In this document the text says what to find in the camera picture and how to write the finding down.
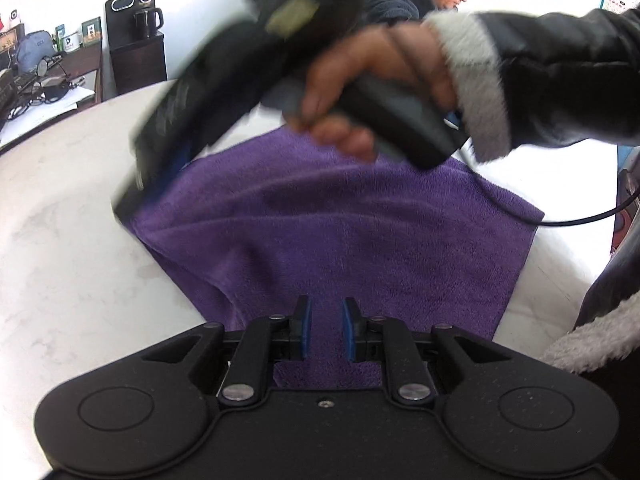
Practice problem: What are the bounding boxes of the white papers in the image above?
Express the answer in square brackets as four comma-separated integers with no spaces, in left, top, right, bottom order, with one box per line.
[0,85,97,149]

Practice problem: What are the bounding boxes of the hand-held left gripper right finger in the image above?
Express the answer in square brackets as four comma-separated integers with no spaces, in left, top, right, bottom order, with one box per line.
[341,297,511,406]

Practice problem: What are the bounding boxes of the green box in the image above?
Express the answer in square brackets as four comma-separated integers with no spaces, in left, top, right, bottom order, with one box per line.
[81,16,103,49]

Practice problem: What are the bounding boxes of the blue bag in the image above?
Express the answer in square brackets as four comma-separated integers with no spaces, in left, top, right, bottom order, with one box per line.
[14,30,56,74]

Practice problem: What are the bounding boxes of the black tea bar machine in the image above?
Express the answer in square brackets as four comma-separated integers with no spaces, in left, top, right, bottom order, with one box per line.
[103,0,169,97]

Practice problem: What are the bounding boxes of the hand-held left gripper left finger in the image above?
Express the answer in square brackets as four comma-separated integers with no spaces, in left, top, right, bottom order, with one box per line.
[142,295,313,406]

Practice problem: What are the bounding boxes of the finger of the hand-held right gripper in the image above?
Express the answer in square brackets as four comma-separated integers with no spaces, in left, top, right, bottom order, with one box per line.
[130,89,194,192]
[112,156,195,224]

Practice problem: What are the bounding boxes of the black electric kettle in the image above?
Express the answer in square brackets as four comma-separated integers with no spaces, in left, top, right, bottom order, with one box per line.
[132,7,165,41]

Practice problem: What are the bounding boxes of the person's right forearm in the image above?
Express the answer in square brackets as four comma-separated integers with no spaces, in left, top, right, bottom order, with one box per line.
[422,7,640,164]

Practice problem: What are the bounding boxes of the black cable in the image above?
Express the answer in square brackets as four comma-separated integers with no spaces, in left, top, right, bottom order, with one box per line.
[460,145,640,227]

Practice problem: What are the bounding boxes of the person's right hand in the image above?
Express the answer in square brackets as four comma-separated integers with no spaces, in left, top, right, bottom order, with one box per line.
[284,22,459,164]

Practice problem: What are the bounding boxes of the purple towel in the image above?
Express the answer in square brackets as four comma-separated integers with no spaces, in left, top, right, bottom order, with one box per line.
[127,125,546,391]

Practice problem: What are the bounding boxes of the dark wooden desk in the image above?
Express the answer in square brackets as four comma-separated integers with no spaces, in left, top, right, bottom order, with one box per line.
[0,46,104,128]

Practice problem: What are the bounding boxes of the black fleece-lined jacket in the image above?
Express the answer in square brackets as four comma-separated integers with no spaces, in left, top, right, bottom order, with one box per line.
[539,236,640,377]

